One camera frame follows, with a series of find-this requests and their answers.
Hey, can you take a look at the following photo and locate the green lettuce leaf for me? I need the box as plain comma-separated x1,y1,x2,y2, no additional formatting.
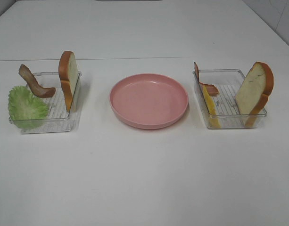
8,86,49,129

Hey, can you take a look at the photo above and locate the pink round plate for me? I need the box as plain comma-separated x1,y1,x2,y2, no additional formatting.
109,73,189,129

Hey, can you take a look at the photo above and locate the right clear plastic tray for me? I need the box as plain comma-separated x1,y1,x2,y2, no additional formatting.
193,69,267,129

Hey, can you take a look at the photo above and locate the bread slice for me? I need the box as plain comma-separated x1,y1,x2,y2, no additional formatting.
58,51,78,112
235,62,274,128

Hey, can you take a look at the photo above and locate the yellow cheese slice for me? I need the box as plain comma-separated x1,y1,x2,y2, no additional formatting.
203,86,221,129

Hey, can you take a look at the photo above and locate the left clear plastic tray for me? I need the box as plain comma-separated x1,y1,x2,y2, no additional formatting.
9,71,82,134

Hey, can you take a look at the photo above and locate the clear plastic tray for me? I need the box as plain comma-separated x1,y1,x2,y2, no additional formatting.
193,69,267,129
9,71,82,134

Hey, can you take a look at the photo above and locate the bacon strip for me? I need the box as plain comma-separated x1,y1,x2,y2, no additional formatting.
194,62,219,96
18,64,56,98

